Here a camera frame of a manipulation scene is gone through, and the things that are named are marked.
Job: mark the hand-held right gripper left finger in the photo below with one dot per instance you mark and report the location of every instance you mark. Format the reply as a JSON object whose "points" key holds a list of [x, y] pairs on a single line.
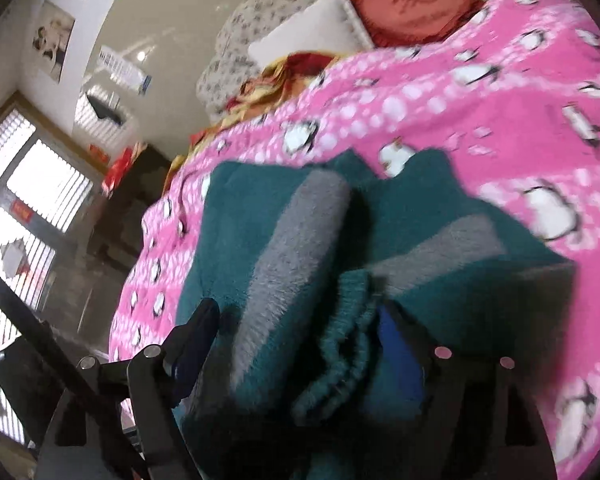
{"points": [[195, 350]]}

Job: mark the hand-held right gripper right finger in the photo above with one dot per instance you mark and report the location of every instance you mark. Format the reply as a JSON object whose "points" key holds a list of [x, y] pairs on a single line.
{"points": [[400, 355]]}

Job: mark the teal sweater with grey stripes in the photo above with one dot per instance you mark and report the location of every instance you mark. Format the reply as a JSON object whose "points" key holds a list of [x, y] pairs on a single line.
{"points": [[290, 260]]}

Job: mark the dark wooden nightstand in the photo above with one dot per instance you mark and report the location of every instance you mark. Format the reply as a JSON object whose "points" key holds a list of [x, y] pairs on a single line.
{"points": [[130, 225]]}

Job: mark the black metal rod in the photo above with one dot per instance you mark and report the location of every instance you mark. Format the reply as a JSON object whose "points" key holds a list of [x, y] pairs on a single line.
{"points": [[40, 325]]}

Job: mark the red box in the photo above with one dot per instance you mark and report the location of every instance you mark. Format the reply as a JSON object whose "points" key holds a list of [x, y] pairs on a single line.
{"points": [[120, 170]]}

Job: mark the barred window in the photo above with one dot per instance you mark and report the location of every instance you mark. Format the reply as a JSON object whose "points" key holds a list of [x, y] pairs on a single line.
{"points": [[25, 195]]}

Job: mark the pink penguin print blanket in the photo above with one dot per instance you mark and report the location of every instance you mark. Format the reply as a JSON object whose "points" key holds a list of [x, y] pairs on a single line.
{"points": [[480, 125]]}

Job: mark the floral quilt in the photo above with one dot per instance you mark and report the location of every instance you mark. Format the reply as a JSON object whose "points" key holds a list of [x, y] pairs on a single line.
{"points": [[220, 80]]}

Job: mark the red and yellow striped blanket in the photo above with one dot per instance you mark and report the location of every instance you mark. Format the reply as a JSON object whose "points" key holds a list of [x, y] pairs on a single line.
{"points": [[292, 67]]}

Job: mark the white pillow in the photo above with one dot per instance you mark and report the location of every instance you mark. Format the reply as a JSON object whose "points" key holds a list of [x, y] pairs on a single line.
{"points": [[315, 30]]}

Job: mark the red heart cushion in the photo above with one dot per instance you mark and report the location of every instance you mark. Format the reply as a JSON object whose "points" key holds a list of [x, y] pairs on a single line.
{"points": [[410, 5]]}

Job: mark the wall paper with blue edge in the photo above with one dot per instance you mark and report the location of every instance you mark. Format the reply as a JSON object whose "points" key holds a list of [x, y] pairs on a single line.
{"points": [[122, 67]]}

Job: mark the wall poster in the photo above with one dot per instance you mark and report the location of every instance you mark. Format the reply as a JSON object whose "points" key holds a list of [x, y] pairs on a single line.
{"points": [[54, 42]]}

